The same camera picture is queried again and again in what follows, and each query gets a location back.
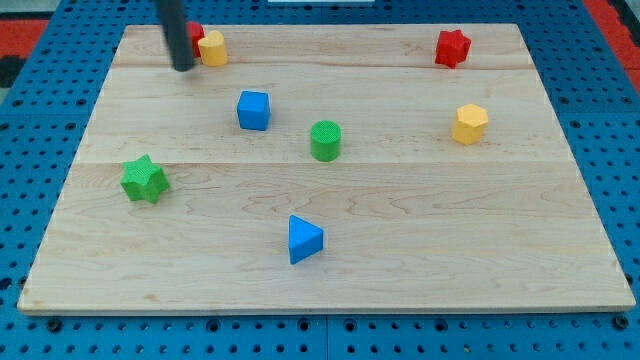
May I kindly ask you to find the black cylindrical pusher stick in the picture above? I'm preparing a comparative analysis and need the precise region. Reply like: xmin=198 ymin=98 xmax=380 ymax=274
xmin=155 ymin=0 xmax=194 ymax=72

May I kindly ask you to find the yellow heart block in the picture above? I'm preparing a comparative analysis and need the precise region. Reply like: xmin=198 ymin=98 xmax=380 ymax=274
xmin=198 ymin=30 xmax=228 ymax=67

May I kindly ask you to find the red block behind stick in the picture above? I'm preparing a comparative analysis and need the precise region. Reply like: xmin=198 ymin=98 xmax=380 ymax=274
xmin=186 ymin=21 xmax=205 ymax=58

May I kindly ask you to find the blue cube block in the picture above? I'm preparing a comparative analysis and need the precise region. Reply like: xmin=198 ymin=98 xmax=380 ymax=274
xmin=236 ymin=90 xmax=271 ymax=131

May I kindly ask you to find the green star block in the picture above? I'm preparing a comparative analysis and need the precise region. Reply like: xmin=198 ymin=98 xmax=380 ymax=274
xmin=120 ymin=154 xmax=170 ymax=204

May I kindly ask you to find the green cylinder block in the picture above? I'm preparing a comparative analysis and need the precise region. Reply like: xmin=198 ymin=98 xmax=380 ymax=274
xmin=310 ymin=120 xmax=342 ymax=162

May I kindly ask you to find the wooden board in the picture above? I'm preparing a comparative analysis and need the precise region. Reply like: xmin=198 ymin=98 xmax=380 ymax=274
xmin=18 ymin=24 xmax=635 ymax=316

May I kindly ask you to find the blue triangle block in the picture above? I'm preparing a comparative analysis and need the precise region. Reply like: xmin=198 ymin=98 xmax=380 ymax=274
xmin=288 ymin=215 xmax=324 ymax=264

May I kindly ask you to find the red star block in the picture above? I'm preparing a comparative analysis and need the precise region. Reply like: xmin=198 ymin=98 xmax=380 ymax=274
xmin=434 ymin=29 xmax=472 ymax=69

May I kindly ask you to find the yellow hexagon block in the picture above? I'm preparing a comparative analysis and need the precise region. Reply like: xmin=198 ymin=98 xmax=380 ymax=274
xmin=451 ymin=104 xmax=489 ymax=145

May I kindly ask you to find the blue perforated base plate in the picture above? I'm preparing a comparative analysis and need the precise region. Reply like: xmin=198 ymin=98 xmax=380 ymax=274
xmin=1 ymin=1 xmax=639 ymax=359

